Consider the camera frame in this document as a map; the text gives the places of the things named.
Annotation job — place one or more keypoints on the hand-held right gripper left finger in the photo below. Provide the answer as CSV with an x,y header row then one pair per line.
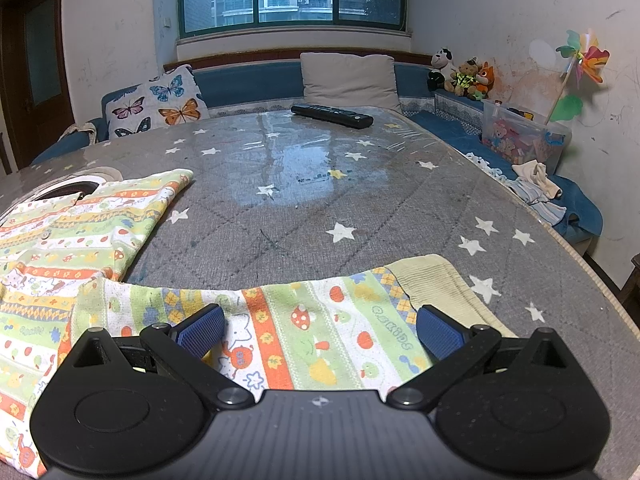
x,y
202,334

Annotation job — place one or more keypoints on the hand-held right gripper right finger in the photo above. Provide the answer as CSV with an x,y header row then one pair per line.
x,y
441,336

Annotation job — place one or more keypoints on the patterned children's shirt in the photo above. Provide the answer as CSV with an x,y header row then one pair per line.
x,y
75,250

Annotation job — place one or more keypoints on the blue striped small garment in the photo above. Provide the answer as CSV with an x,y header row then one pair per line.
x,y
547,207

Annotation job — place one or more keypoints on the grey star tablecloth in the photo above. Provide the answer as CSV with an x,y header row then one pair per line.
x,y
310,195

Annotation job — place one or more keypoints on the white patterned sock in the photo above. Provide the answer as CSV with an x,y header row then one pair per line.
x,y
486,166

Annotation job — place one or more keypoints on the cream small cloth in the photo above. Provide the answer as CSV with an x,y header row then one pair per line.
x,y
537,177

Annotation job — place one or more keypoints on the white round object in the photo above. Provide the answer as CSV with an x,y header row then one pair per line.
x,y
85,181

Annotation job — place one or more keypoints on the clear plastic toy box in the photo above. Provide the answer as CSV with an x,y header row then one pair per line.
x,y
520,137

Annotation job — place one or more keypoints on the butterfly print pillow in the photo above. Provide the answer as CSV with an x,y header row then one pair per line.
x,y
160,102

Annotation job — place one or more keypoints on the black remote control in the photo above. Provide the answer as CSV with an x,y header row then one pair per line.
x,y
331,113

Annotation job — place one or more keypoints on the blue sofa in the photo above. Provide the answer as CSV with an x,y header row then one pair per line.
x,y
250,85

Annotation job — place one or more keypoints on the brown teddy bear plush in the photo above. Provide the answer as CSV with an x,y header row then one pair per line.
x,y
466,79

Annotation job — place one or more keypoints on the orange fox plush toy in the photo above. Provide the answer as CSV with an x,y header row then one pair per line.
x,y
485,80

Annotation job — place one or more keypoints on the panda plush toy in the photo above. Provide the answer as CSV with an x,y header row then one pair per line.
x,y
440,67

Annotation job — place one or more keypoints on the beige pillow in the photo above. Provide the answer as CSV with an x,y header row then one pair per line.
x,y
350,80

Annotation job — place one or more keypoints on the brown wooden door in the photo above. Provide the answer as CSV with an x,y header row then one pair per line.
x,y
35,75

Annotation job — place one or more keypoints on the colourful paper pinwheel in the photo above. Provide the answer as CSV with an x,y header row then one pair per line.
x,y
587,57

